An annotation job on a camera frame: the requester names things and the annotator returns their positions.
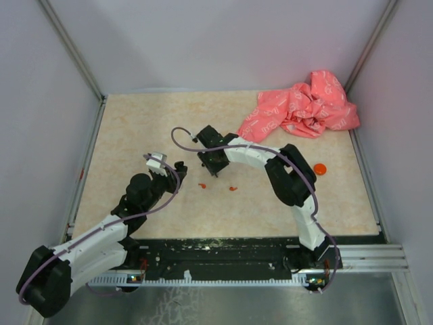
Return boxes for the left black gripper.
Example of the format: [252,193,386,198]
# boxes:
[142,165,186,213]

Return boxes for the black charging case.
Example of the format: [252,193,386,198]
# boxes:
[175,161,187,172]

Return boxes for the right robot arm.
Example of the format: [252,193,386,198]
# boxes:
[192,125,330,268]

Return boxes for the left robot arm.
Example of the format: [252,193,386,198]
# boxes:
[16,158,187,318]

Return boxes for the orange charging case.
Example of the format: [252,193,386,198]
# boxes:
[313,163,327,175]

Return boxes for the pink patterned cloth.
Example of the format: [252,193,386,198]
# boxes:
[237,70,361,143]

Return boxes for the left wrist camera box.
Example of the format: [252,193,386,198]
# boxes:
[143,152,167,177]

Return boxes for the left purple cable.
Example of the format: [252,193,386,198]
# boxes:
[16,154,180,304]

